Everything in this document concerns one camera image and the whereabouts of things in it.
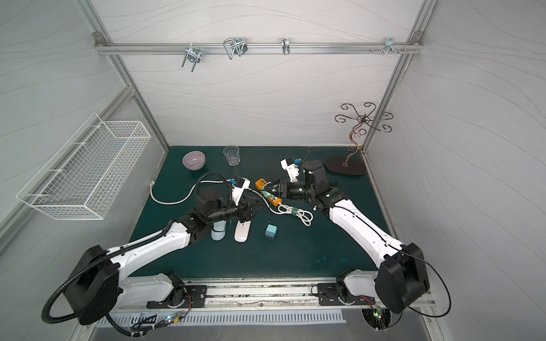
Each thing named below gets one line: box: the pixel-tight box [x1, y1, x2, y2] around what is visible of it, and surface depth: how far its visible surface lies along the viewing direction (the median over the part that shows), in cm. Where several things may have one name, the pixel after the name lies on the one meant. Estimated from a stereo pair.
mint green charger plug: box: [264, 223, 278, 239], surface depth 90 cm
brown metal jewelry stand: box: [324, 102, 394, 176], surface depth 97 cm
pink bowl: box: [182, 150, 206, 172], surface depth 112 cm
